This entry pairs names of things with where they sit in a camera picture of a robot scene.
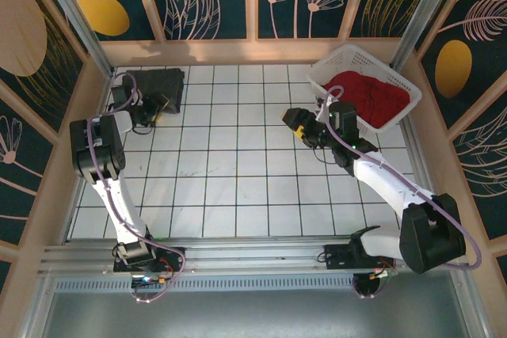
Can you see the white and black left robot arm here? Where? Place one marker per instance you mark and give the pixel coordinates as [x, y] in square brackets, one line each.
[119, 203]

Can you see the black t-shirt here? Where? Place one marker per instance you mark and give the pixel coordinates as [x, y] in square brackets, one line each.
[162, 82]

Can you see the aluminium side rail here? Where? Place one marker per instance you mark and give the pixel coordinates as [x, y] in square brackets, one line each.
[414, 148]

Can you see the perforated metal strip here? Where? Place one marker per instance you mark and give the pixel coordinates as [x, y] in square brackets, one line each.
[257, 283]

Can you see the grey metal plate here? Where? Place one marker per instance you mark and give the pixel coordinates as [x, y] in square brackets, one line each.
[257, 314]

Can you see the white plastic laundry basket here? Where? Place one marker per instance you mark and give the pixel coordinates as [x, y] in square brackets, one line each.
[356, 57]

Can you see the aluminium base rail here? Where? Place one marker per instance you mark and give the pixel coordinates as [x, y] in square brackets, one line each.
[257, 249]

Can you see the aluminium corner post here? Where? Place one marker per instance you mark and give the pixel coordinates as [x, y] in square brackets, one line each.
[71, 17]
[424, 13]

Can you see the red t-shirt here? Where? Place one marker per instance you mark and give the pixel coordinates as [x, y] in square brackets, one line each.
[376, 96]

